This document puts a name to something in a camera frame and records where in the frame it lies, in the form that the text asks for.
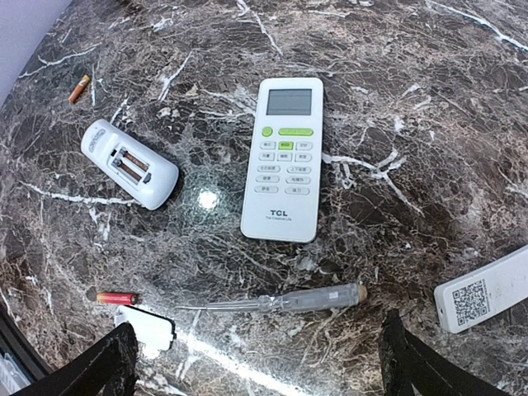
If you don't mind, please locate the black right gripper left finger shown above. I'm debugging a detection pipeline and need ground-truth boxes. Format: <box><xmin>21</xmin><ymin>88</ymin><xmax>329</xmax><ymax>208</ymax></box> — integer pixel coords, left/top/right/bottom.
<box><xmin>17</xmin><ymin>323</ymin><xmax>139</xmax><ymax>395</ymax></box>

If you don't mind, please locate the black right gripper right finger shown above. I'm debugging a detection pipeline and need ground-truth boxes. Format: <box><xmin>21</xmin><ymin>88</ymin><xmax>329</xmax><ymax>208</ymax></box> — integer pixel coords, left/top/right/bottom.
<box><xmin>379</xmin><ymin>309</ymin><xmax>505</xmax><ymax>395</ymax></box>

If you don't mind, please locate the white battery cover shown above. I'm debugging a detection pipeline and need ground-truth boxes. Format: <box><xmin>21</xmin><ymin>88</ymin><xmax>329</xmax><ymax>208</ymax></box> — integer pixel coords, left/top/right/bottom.
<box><xmin>114</xmin><ymin>305</ymin><xmax>176</xmax><ymax>360</ymax></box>

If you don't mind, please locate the red orange battery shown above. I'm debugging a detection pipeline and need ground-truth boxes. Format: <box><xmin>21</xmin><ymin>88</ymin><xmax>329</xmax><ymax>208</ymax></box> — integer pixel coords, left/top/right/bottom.
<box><xmin>96</xmin><ymin>292</ymin><xmax>139</xmax><ymax>305</ymax></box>
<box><xmin>68</xmin><ymin>75</ymin><xmax>91</xmax><ymax>104</ymax></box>

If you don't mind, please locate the clear handle screwdriver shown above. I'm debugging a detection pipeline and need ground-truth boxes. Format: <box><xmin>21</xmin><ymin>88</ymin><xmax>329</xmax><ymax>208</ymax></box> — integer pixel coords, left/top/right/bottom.
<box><xmin>177</xmin><ymin>283</ymin><xmax>368</xmax><ymax>314</ymax></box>

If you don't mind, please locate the white remote with compartment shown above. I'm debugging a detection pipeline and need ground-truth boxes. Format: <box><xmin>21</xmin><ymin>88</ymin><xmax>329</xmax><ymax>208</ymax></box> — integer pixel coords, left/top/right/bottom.
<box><xmin>81</xmin><ymin>120</ymin><xmax>179</xmax><ymax>210</ymax></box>

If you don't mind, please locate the white remote with green buttons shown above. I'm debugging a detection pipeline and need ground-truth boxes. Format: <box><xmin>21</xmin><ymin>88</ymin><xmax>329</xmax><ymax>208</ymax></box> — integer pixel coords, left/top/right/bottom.
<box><xmin>240</xmin><ymin>78</ymin><xmax>323</xmax><ymax>243</ymax></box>

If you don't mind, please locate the slim white remote control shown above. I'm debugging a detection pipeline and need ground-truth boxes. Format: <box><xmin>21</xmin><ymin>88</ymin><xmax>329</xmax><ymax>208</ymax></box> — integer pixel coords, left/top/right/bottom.
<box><xmin>434</xmin><ymin>247</ymin><xmax>527</xmax><ymax>333</ymax></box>

